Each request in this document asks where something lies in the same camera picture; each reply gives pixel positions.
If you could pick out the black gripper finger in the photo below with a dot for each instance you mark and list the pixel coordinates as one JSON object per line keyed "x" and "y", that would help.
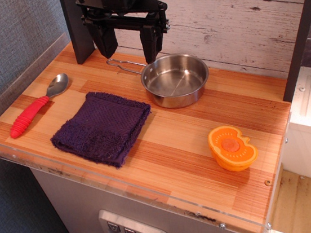
{"x": 151, "y": 39}
{"x": 103, "y": 40}

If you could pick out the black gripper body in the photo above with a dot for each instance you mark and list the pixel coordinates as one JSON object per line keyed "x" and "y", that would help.
{"x": 102, "y": 17}

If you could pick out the silver pot with wire handle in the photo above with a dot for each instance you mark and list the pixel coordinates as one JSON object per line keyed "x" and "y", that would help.
{"x": 172, "y": 81}

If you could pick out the purple rag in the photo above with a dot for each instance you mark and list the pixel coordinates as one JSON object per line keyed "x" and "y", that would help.
{"x": 104, "y": 129}

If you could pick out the orange toy pepper half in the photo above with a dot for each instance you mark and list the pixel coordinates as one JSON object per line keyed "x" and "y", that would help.
{"x": 231, "y": 149}

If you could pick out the clear acrylic edge guard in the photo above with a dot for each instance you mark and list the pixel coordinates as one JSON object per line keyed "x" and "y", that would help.
{"x": 168, "y": 168}

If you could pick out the grey toy fridge cabinet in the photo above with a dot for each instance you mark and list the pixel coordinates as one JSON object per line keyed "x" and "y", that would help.
{"x": 84, "y": 208}

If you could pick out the dark grey left post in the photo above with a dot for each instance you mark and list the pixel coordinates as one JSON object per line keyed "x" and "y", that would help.
{"x": 82, "y": 42}

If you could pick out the dark grey post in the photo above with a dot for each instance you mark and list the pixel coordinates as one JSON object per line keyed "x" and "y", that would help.
{"x": 82, "y": 42}
{"x": 298, "y": 53}

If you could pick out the spoon with red handle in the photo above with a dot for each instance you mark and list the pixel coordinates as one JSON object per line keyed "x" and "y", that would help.
{"x": 57, "y": 86}

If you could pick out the dark grey right post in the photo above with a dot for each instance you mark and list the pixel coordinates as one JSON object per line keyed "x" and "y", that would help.
{"x": 298, "y": 53}

